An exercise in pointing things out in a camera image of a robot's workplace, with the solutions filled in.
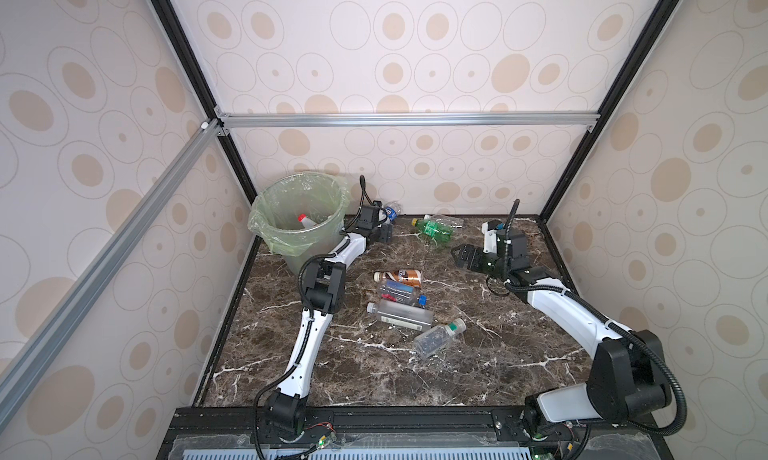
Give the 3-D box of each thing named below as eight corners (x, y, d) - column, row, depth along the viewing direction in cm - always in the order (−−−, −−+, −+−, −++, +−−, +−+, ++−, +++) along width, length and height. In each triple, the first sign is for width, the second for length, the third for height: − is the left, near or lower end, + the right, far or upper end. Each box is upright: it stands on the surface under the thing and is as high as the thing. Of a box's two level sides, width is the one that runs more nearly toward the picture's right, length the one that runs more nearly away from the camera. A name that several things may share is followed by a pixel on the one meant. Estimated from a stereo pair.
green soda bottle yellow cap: (409, 235, 117) (410, 226, 112) (412, 224, 120) (413, 214, 116) (450, 242, 114) (453, 233, 110) (452, 231, 118) (454, 221, 114)
